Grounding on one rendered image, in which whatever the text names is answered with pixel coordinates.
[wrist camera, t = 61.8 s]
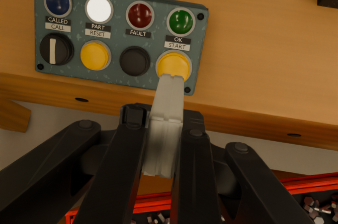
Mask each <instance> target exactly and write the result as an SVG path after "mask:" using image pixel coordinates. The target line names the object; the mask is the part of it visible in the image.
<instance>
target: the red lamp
mask: <svg viewBox="0 0 338 224"><path fill-rule="evenodd" d="M151 18H152V14H151V11H150V9H149V7H147V6H146V5H144V4H135V5H133V6H132V7H131V8H130V10H129V12H128V19H129V21H130V23H131V24H132V25H133V26H135V27H137V28H144V27H146V26H148V25H149V23H150V22H151Z"/></svg>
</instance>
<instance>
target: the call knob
mask: <svg viewBox="0 0 338 224"><path fill-rule="evenodd" d="M40 54H41V56H42V58H43V59H44V60H45V61H46V62H47V63H49V64H52V65H61V64H63V63H64V62H66V61H67V60H68V59H69V58H70V55H71V48H70V45H69V43H68V42H67V41H66V40H65V39H64V38H63V37H61V36H59V35H51V36H48V37H46V38H44V39H43V40H42V41H41V43H40Z"/></svg>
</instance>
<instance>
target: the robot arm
mask: <svg viewBox="0 0 338 224"><path fill-rule="evenodd" d="M141 173H143V175H148V176H155V175H160V176H159V177H161V178H168V179H171V177H173V182H172V188H171V195H172V199H171V213H170V224H222V218H221V213H222V215H223V218H224V220H225V222H226V224H315V223H314V222H313V220H312V219H311V218H310V217H309V216H308V214H307V213H306V212H305V211H304V209H303V208H302V207H301V206H300V205H299V203H298V202H297V201H296V200H295V198H294V197H293V196H292V195H291V194H290V192H289V191H288V190H287V189H286V188H285V186H284V185H283V184H282V183H281V181H280V180H279V179H278V178H277V177H276V175H275V174H274V173H273V172H272V171H271V169H270V168H269V167H268V166H267V164H266V163H265V162H264V161H263V160H262V158H261V157H260V156H259V155H258V153H257V152H256V151H255V150H254V149H253V148H252V147H250V146H249V145H247V144H245V143H242V142H229V143H227V144H226V146H225V148H221V147H218V146H216V145H214V144H212V143H211V142H210V137H209V135H208V134H207V133H206V132H205V125H204V116H203V115H202V114H201V113H200V112H199V111H194V110H188V109H184V78H183V77H182V76H178V75H175V76H171V74H165V73H163V74H162V75H160V79H159V83H158V86H157V90H156V93H155V97H154V101H153V104H152V105H150V104H144V103H135V104H133V103H131V104H125V105H123V106H121V108H120V119H119V125H118V127H117V128H116V129H114V130H101V125H100V124H99V123H97V122H95V121H90V120H80V121H76V122H73V123H72V124H70V125H69V126H67V127H66V128H64V129H63V130H61V131H60V132H58V133H57V134H55V135H54V136H52V137H51V138H49V139H48V140H46V141H45V142H43V143H42V144H40V145H39V146H37V147H36V148H34V149H32V150H31V151H29V152H28V153H26V154H25V155H23V156H22V157H20V158H19V159H17V160H16V161H14V162H13V163H11V164H10V165H8V166H7V167H5V168H4V169H2V170H1V171H0V224H58V222H59V221H60V220H61V219H62V218H63V217H64V216H65V215H66V214H67V213H68V211H69V210H70V209H71V208H72V207H73V206H74V205H75V204H76V203H77V201H78V200H79V199H80V198H81V197H82V196H83V195H84V194H85V193H86V192H87V193H86V195H85V197H84V199H83V201H82V203H81V205H80V207H79V210H78V212H77V214H76V216H75V218H74V220H73V222H72V224H130V223H131V219H132V214H133V210H134V206H135V201H136V196H137V192H138V187H139V183H140V179H141Z"/></svg>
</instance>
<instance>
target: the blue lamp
mask: <svg viewBox="0 0 338 224"><path fill-rule="evenodd" d="M46 4H47V7H48V9H49V10H50V11H51V12H52V13H53V14H55V15H63V14H65V13H66V12H67V11H68V9H69V0H46Z"/></svg>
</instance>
